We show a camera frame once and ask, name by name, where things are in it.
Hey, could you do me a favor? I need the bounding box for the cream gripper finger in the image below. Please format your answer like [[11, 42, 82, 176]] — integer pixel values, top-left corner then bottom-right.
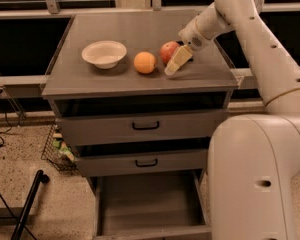
[[164, 45, 193, 76]]

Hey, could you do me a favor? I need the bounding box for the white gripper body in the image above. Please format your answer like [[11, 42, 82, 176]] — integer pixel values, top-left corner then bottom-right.
[[178, 18, 210, 51]]

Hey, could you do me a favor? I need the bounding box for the red apple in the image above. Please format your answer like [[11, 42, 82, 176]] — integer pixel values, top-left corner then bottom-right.
[[160, 41, 179, 64]]

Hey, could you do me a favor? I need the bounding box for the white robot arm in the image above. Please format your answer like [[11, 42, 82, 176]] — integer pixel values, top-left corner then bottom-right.
[[165, 0, 300, 240]]

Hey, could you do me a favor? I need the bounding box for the grey top drawer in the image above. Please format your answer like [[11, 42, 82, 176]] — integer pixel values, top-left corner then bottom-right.
[[56, 109, 229, 146]]

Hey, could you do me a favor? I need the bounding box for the grey drawer cabinet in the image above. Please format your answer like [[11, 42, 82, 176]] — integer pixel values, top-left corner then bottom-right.
[[41, 9, 240, 240]]

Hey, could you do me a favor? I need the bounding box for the grey middle drawer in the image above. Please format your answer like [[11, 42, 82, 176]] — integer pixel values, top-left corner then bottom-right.
[[75, 149, 207, 177]]

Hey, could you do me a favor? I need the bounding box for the grey open bottom drawer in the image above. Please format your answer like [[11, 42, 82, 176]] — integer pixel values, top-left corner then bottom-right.
[[93, 170, 212, 240]]

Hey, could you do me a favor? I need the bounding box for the dark blue snack bar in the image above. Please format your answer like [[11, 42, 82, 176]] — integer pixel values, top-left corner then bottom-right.
[[176, 41, 194, 62]]

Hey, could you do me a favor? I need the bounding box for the orange fruit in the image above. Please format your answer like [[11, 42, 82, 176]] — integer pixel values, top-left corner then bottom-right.
[[133, 52, 156, 74]]

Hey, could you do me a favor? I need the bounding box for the metal window railing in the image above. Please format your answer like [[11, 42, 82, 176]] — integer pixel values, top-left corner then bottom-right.
[[0, 0, 300, 100]]

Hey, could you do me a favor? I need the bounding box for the white ceramic bowl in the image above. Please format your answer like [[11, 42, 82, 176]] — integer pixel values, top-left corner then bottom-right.
[[81, 41, 127, 69]]

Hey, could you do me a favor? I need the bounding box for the black stand leg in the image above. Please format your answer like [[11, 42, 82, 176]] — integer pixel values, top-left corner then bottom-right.
[[11, 170, 49, 240]]

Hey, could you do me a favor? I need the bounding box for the black wire basket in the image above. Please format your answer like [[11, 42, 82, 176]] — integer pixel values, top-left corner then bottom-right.
[[41, 125, 77, 172]]

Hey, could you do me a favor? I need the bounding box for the black floor cable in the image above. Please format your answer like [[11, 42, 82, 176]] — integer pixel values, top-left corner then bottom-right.
[[0, 180, 39, 240]]

